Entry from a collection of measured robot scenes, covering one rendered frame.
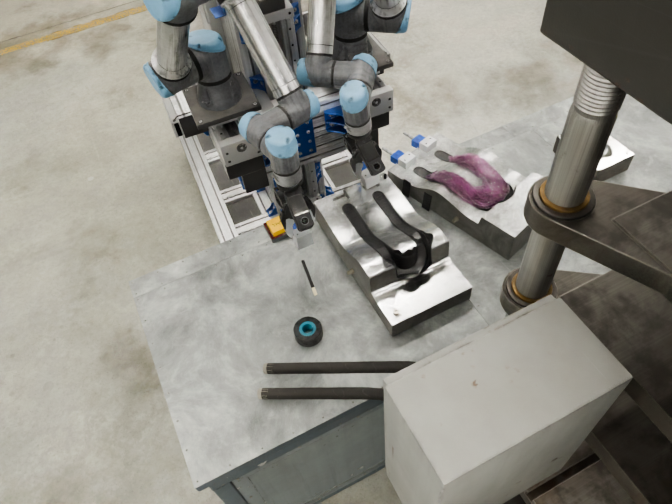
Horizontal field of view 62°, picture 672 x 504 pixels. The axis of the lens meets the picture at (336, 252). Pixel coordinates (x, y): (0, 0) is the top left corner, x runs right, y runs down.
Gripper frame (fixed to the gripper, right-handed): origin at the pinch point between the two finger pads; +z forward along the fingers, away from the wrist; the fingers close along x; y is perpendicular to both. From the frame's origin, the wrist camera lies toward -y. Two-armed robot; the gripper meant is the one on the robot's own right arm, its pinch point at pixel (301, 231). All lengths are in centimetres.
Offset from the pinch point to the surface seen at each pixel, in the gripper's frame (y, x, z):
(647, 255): -77, -27, -59
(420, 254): -20.2, -28.3, 6.3
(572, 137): -63, -21, -73
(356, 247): -9.4, -13.0, 5.3
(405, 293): -28.3, -18.5, 8.8
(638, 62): -71, -17, -90
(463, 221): -13, -49, 11
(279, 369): -31.4, 22.1, 11.3
